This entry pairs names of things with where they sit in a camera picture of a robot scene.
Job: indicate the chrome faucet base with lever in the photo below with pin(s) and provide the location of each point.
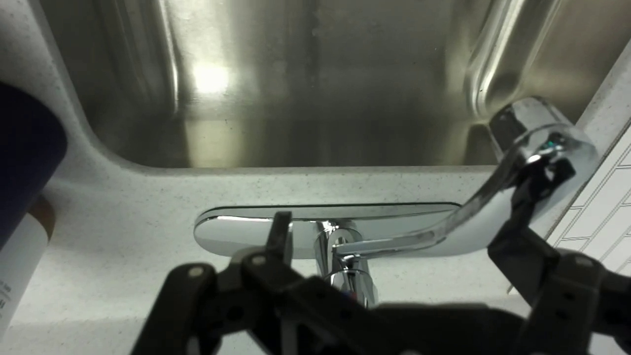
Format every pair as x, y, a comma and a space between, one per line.
237, 230

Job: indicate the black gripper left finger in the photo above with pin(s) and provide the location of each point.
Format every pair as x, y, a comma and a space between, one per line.
263, 309

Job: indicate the stainless steel sink basin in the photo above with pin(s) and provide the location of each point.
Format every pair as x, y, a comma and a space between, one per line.
316, 80

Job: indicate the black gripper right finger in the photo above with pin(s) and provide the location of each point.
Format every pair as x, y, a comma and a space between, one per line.
565, 297

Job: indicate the cylindrical metal canister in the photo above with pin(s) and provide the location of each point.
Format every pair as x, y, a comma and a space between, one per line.
20, 263

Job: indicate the navy blue bottle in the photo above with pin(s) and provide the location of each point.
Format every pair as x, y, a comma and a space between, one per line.
26, 151

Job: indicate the white tile pattern sheet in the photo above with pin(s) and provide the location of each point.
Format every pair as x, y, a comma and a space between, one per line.
602, 210

